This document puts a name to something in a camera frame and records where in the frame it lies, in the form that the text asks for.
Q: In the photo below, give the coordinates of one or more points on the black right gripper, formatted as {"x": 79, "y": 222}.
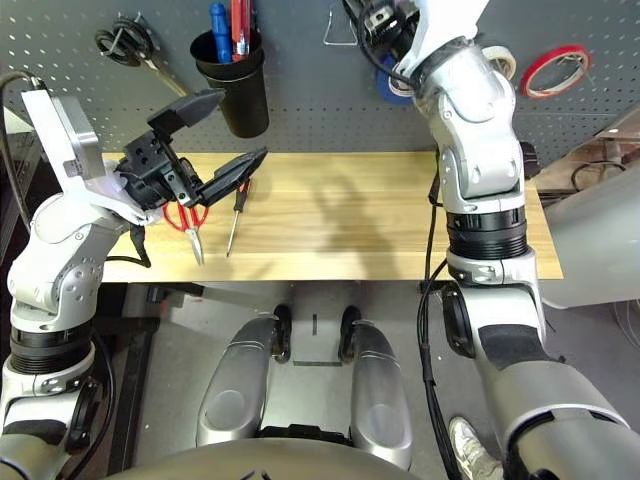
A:
{"x": 385, "y": 22}

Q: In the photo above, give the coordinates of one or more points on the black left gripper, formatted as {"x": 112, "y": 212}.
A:
{"x": 150, "y": 165}

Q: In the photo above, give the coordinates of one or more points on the orange black screwdriver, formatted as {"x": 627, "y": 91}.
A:
{"x": 242, "y": 192}

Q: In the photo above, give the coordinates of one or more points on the white tape roll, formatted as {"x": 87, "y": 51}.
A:
{"x": 506, "y": 57}

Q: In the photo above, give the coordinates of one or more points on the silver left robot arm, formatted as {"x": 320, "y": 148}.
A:
{"x": 55, "y": 240}

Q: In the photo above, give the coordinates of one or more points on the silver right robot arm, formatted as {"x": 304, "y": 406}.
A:
{"x": 480, "y": 150}

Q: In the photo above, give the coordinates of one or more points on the grey metal pegboard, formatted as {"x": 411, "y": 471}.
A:
{"x": 310, "y": 100}

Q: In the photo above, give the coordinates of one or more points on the black plastic cup holder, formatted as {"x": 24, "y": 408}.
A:
{"x": 245, "y": 105}

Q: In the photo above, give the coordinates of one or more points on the blue tape roll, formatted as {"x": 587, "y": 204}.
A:
{"x": 385, "y": 87}

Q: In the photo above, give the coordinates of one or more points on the red tape roll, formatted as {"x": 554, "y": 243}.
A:
{"x": 530, "y": 80}

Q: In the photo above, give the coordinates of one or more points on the black left robot foot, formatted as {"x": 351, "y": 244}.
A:
{"x": 282, "y": 332}

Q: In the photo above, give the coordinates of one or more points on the black robot foot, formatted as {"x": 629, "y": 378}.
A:
{"x": 282, "y": 332}
{"x": 349, "y": 332}

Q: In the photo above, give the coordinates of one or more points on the short black floor tape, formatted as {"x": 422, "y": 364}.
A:
{"x": 314, "y": 324}

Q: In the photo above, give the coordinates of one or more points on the black right robot foot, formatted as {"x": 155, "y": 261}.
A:
{"x": 349, "y": 332}

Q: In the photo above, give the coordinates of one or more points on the black tool case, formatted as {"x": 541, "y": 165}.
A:
{"x": 529, "y": 160}

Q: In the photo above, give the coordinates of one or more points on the silver double-prong peg hook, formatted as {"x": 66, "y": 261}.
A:
{"x": 582, "y": 70}

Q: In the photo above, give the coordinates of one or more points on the long black floor tape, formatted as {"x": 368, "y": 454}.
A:
{"x": 317, "y": 362}

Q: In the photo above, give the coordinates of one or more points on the silver left robot leg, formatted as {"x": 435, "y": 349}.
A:
{"x": 232, "y": 395}

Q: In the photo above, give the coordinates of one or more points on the silver robot leg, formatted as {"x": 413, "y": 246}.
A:
{"x": 380, "y": 400}
{"x": 232, "y": 395}

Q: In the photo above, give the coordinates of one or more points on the silver right robot leg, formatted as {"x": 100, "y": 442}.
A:
{"x": 380, "y": 400}

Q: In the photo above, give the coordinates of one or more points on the grey robot torso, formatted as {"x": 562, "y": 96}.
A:
{"x": 260, "y": 462}

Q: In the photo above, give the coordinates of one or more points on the white bystander shoe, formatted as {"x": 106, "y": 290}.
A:
{"x": 472, "y": 450}

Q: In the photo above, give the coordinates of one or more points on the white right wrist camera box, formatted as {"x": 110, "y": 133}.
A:
{"x": 450, "y": 20}

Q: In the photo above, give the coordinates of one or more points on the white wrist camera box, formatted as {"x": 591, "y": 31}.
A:
{"x": 50, "y": 130}
{"x": 450, "y": 20}

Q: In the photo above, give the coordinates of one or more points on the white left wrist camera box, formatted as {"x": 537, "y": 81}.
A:
{"x": 50, "y": 130}

